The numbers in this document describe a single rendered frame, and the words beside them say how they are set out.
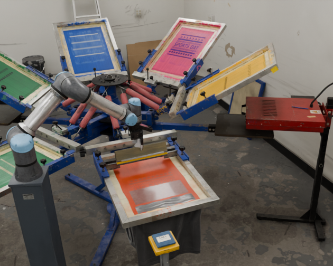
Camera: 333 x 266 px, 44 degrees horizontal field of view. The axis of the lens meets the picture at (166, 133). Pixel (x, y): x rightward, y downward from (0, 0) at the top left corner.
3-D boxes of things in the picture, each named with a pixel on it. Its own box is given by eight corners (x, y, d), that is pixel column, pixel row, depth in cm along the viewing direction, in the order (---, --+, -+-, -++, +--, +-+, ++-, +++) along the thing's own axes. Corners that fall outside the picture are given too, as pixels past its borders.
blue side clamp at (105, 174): (110, 183, 264) (109, 174, 261) (102, 185, 263) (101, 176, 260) (101, 161, 290) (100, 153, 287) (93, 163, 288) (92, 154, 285)
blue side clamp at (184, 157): (189, 165, 281) (189, 157, 277) (182, 167, 279) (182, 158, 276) (174, 146, 306) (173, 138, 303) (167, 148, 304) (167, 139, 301)
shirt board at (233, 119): (270, 123, 351) (271, 115, 348) (273, 146, 316) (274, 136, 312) (121, 117, 374) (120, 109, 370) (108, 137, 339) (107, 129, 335)
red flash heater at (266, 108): (318, 110, 341) (321, 96, 336) (329, 135, 301) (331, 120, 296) (244, 107, 352) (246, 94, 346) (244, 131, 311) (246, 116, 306)
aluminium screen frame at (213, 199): (219, 203, 239) (220, 198, 237) (123, 229, 222) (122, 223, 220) (172, 145, 305) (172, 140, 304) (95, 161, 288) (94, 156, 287)
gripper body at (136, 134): (128, 136, 273) (127, 120, 267) (140, 134, 275) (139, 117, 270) (131, 141, 266) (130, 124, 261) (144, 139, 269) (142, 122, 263)
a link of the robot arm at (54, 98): (5, 148, 222) (70, 72, 224) (0, 136, 234) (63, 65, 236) (22, 158, 229) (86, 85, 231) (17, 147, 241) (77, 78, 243)
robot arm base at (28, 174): (11, 182, 222) (7, 167, 217) (19, 168, 235) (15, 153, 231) (39, 181, 222) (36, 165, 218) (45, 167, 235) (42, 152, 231)
